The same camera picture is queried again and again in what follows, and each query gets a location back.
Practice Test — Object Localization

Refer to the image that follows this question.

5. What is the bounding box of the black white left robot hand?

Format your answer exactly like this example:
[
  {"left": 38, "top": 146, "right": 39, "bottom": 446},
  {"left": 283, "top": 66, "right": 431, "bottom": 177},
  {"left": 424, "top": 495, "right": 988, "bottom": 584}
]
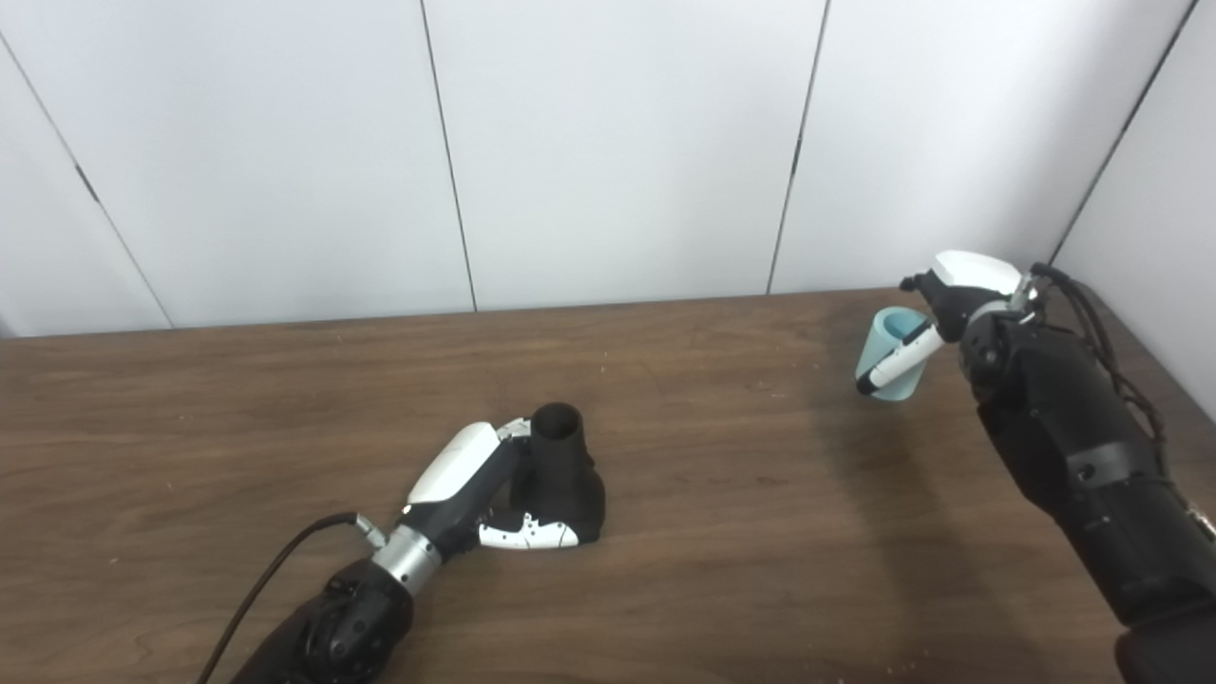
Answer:
[{"left": 404, "top": 416, "right": 580, "bottom": 562}]

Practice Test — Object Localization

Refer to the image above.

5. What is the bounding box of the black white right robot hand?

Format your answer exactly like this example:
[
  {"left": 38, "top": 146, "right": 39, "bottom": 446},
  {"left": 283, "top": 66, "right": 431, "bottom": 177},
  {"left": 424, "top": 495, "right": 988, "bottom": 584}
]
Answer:
[{"left": 855, "top": 250, "right": 1033, "bottom": 397}]

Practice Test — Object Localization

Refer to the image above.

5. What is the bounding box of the black flared nozzle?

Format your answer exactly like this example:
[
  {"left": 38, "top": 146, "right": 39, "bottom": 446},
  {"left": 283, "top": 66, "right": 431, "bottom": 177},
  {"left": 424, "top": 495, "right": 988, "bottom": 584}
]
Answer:
[{"left": 508, "top": 403, "right": 607, "bottom": 544}]

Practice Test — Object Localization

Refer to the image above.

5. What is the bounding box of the light-blue hose piece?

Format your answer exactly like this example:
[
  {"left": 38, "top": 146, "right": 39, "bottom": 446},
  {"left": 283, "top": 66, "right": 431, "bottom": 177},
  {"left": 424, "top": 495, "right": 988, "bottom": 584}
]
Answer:
[{"left": 855, "top": 307, "right": 941, "bottom": 403}]

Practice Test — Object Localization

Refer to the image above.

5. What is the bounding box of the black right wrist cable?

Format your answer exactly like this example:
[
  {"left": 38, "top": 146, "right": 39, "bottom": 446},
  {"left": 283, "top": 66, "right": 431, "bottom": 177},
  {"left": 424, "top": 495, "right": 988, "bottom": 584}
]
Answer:
[{"left": 1030, "top": 262, "right": 1216, "bottom": 544}]

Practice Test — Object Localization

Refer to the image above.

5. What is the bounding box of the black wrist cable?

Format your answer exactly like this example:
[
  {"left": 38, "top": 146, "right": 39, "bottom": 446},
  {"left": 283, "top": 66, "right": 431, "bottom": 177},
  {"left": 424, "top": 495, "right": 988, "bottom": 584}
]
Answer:
[
  {"left": 195, "top": 512, "right": 390, "bottom": 684},
  {"left": 1030, "top": 262, "right": 1216, "bottom": 544}
]

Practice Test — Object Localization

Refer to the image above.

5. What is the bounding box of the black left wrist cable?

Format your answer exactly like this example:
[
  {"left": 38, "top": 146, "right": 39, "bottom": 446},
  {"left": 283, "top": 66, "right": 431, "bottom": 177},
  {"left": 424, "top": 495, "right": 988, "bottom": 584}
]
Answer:
[{"left": 195, "top": 512, "right": 390, "bottom": 684}]

